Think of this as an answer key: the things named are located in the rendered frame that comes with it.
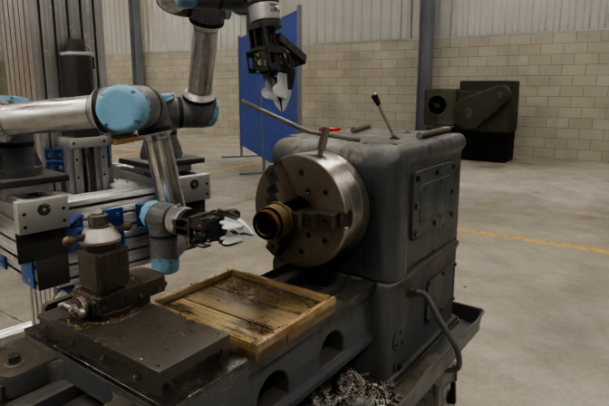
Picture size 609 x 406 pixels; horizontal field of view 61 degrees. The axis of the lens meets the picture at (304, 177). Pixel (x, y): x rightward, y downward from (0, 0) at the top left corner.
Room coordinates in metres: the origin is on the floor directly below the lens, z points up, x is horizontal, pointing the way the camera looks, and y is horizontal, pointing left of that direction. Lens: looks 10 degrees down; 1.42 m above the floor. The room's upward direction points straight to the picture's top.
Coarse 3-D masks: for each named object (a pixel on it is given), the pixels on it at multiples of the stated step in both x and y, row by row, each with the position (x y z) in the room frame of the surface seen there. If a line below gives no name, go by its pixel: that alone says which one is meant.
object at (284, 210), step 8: (264, 208) 1.29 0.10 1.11; (272, 208) 1.27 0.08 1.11; (280, 208) 1.28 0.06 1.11; (288, 208) 1.31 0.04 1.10; (256, 216) 1.27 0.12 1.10; (264, 216) 1.25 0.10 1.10; (272, 216) 1.25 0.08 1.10; (280, 216) 1.26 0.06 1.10; (288, 216) 1.28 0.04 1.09; (256, 224) 1.27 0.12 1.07; (264, 224) 1.30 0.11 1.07; (272, 224) 1.24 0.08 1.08; (280, 224) 1.26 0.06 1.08; (288, 224) 1.28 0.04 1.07; (256, 232) 1.27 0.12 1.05; (264, 232) 1.28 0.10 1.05; (272, 232) 1.24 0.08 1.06; (280, 232) 1.27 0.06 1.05; (288, 232) 1.29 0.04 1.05
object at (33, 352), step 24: (48, 336) 0.96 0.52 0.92; (0, 360) 0.91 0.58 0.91; (24, 360) 0.91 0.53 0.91; (48, 360) 0.91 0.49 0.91; (72, 360) 0.89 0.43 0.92; (240, 360) 0.87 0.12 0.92; (0, 384) 0.84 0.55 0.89; (24, 384) 0.86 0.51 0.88; (96, 384) 0.84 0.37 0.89; (120, 384) 0.80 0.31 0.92; (192, 384) 0.80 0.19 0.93; (216, 384) 0.81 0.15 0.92; (240, 384) 0.86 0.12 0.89
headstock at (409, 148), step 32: (352, 160) 1.46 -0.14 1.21; (384, 160) 1.40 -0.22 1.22; (416, 160) 1.50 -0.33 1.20; (448, 160) 1.74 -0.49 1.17; (384, 192) 1.40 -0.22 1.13; (416, 192) 1.51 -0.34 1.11; (448, 192) 1.72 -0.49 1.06; (384, 224) 1.39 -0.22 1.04; (416, 224) 1.52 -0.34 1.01; (448, 224) 1.76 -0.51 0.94; (352, 256) 1.45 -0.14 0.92; (384, 256) 1.39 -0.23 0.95; (416, 256) 1.55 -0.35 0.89
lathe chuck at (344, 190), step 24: (288, 168) 1.40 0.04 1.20; (312, 168) 1.35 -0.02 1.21; (336, 168) 1.36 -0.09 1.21; (264, 192) 1.45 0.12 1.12; (312, 192) 1.35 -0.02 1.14; (336, 192) 1.30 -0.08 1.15; (360, 192) 1.36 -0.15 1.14; (360, 216) 1.34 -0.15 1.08; (312, 240) 1.35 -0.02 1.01; (336, 240) 1.30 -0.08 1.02; (312, 264) 1.35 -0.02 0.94
